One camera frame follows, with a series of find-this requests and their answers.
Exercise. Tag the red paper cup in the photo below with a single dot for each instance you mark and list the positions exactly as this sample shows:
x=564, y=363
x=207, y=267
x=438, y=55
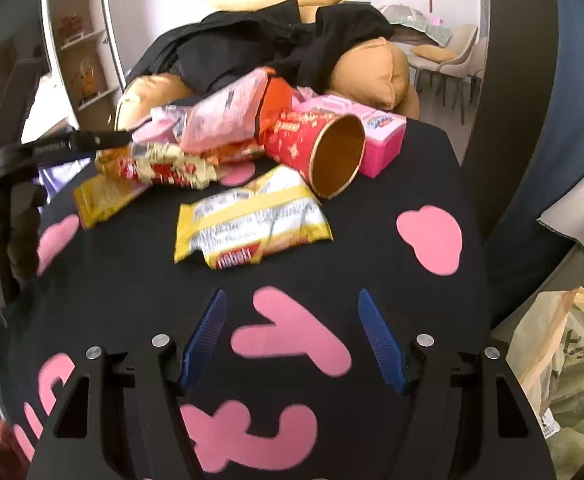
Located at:
x=297, y=145

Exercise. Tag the white shelf unit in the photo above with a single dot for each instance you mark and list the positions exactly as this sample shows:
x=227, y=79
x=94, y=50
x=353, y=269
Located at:
x=71, y=50

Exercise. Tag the dark cabinet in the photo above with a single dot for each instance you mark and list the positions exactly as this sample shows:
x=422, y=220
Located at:
x=517, y=110

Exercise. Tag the pink plastic box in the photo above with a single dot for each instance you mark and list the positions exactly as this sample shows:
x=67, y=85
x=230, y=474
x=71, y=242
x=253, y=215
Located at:
x=382, y=145

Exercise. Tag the orange snack packet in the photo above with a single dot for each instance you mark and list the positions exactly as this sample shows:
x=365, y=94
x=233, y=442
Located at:
x=277, y=97

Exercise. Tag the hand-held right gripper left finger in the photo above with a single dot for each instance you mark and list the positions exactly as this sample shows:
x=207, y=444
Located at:
x=204, y=340

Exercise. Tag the yellow chair cushion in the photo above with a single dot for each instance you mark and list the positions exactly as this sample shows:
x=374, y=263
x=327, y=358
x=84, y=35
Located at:
x=434, y=52

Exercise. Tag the pink snack bag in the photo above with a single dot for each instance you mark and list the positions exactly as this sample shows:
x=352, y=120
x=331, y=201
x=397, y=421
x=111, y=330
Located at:
x=221, y=115

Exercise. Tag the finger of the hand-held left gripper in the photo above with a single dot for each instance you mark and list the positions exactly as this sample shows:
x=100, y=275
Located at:
x=71, y=145

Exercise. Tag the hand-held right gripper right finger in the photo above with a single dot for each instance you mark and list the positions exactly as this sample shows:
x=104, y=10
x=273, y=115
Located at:
x=382, y=345

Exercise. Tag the yellow and white snack wrapper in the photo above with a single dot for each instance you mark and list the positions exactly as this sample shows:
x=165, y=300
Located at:
x=252, y=220

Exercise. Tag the black tablecloth with pink print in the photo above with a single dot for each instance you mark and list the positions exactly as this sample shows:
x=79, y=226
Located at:
x=121, y=270

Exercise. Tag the grey cloth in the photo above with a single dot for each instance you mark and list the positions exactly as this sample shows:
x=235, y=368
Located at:
x=579, y=215

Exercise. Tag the translucent purple box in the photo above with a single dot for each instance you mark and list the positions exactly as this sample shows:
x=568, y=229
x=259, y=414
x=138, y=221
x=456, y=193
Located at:
x=54, y=175

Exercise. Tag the red and yellow wrapper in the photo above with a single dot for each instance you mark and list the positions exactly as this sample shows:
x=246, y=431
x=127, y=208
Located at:
x=171, y=165

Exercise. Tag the beige dining chair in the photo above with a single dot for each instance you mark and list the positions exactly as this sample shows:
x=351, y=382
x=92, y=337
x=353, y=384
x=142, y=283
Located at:
x=457, y=55

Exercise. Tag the mesh food cover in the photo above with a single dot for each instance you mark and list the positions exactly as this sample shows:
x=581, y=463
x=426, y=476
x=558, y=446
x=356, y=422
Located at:
x=407, y=17

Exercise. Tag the tan sofa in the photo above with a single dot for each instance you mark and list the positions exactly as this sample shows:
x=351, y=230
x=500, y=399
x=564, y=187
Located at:
x=367, y=75

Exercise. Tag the person's left hand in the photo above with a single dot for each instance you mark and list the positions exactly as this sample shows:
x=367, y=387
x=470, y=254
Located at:
x=24, y=240

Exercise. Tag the yellow snack packet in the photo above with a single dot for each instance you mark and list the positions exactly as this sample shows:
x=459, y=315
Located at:
x=101, y=197

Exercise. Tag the black clothing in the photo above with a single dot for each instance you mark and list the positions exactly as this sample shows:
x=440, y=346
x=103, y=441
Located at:
x=252, y=40

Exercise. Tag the blue panel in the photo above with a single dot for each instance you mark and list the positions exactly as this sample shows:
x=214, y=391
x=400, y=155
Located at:
x=572, y=110

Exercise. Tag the pale yellow plastic bag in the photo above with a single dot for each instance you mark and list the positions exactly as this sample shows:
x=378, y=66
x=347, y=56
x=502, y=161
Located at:
x=567, y=385

